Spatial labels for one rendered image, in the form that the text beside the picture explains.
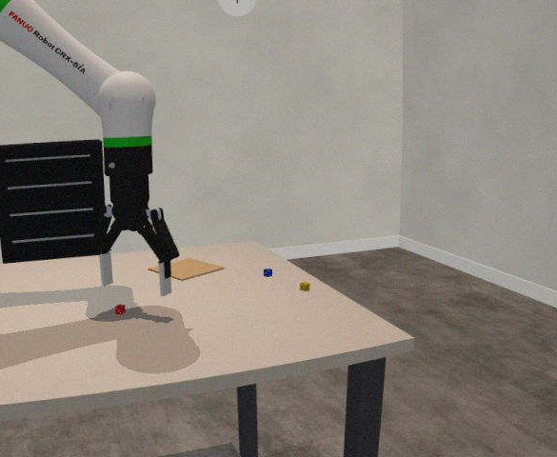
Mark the tan square mat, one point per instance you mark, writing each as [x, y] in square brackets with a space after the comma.
[189, 268]

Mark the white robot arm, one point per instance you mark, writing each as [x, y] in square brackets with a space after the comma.
[125, 101]

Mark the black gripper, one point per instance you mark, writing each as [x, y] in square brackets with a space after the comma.
[129, 191]

